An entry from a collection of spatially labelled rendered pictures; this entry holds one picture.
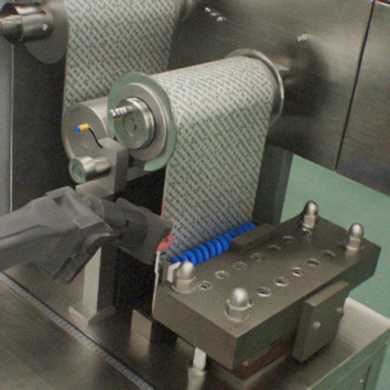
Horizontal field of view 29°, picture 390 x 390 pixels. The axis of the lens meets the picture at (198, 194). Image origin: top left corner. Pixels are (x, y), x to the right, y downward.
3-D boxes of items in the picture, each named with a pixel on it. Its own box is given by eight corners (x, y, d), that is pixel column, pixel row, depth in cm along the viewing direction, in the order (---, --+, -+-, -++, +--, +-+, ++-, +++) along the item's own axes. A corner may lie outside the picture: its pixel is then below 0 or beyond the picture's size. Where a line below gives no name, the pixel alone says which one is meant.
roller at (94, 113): (59, 160, 128) (62, 93, 123) (165, 129, 146) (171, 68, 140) (107, 187, 121) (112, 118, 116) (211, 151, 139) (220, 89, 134)
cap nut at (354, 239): (338, 244, 132) (343, 222, 130) (350, 238, 134) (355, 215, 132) (356, 253, 130) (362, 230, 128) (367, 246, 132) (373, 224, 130)
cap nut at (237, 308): (218, 313, 110) (222, 287, 107) (234, 304, 112) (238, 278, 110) (238, 325, 107) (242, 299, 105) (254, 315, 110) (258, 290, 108)
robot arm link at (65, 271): (97, 234, 94) (52, 189, 96) (42, 301, 96) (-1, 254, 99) (136, 232, 105) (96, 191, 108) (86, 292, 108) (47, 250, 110)
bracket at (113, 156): (66, 313, 126) (75, 145, 112) (95, 298, 131) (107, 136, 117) (85, 327, 124) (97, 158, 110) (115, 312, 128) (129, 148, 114)
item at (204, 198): (155, 272, 120) (166, 167, 111) (247, 228, 136) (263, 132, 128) (157, 273, 120) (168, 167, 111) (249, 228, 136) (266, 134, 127)
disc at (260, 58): (206, 112, 137) (225, 34, 129) (208, 111, 137) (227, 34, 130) (269, 149, 130) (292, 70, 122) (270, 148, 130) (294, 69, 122)
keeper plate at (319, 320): (291, 356, 122) (304, 300, 117) (325, 331, 129) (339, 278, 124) (304, 364, 121) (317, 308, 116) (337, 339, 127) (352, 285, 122)
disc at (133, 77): (100, 142, 119) (113, 55, 112) (102, 142, 120) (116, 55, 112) (164, 188, 112) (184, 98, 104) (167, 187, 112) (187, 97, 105)
